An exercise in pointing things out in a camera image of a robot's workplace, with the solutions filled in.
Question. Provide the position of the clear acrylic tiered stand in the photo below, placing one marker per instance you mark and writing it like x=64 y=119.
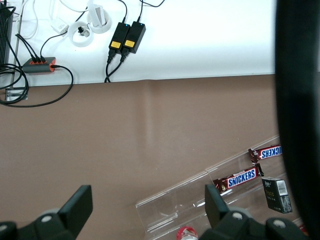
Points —
x=175 y=201

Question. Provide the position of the grey orange USB hub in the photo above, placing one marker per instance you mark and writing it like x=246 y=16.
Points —
x=37 y=66

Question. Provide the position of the red jar with white lid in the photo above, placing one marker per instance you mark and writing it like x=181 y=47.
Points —
x=187 y=233

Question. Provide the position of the black ribbed power supply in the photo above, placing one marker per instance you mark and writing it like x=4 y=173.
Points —
x=5 y=35

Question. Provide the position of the small black carton box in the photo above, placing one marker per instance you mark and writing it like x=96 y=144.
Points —
x=275 y=197

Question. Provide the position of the silver metal bracket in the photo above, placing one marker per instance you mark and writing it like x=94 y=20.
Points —
x=16 y=94

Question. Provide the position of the black power adapter yellow label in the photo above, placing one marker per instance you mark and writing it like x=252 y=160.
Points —
x=135 y=37
x=119 y=36

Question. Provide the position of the Snickers chocolate bar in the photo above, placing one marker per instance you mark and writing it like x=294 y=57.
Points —
x=268 y=153
x=241 y=176

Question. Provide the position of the small white adapter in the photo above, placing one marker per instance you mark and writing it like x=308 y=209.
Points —
x=59 y=27

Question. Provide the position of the small black clip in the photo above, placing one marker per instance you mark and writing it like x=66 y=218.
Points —
x=81 y=30

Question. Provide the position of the grey metal bar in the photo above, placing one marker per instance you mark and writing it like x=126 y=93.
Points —
x=17 y=50

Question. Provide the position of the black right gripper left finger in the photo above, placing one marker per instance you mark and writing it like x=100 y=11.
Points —
x=77 y=208

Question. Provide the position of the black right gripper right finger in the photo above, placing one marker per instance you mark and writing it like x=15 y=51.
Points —
x=214 y=206

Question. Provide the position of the brown table mat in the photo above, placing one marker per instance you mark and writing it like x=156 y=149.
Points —
x=125 y=140

